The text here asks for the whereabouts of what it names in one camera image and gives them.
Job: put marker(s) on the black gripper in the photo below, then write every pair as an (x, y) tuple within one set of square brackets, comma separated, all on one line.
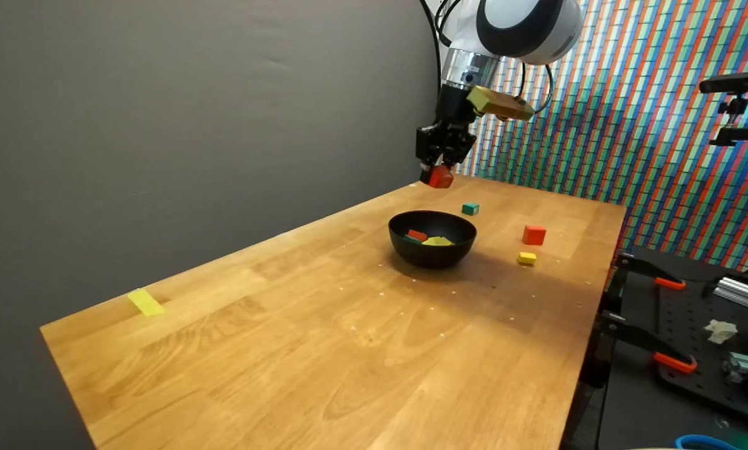
[(449, 127)]

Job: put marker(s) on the orange wooden block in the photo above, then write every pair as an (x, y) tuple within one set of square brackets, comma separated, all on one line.
[(533, 236), (438, 176)]

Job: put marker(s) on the teal wooden block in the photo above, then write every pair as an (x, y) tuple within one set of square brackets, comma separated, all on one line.
[(472, 209)]

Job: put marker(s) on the small yellow wooden cube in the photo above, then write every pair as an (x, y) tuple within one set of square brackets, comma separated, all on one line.
[(527, 258)]

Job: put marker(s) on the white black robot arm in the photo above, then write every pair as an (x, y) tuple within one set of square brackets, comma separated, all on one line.
[(523, 29)]

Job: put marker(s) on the black bowl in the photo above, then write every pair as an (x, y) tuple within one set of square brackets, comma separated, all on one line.
[(433, 256)]

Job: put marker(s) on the colourful patterned panel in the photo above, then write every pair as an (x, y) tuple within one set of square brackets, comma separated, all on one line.
[(640, 127)]

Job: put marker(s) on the black orange bar clamp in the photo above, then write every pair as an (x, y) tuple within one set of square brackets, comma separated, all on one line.
[(640, 271), (640, 339)]

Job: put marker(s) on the black pegboard table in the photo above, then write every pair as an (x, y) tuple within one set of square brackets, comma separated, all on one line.
[(700, 313)]

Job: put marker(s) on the grey fabric backdrop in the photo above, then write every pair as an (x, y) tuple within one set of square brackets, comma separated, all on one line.
[(138, 127)]

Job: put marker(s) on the white bar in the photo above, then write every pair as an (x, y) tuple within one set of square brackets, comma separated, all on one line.
[(738, 292)]

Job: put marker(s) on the white crumpled object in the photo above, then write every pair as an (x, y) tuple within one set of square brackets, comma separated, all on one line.
[(721, 332)]

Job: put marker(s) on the tan wrist camera box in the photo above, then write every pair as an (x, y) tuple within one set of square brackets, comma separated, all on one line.
[(500, 103)]

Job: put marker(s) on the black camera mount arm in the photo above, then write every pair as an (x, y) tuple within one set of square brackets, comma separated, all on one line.
[(736, 83)]

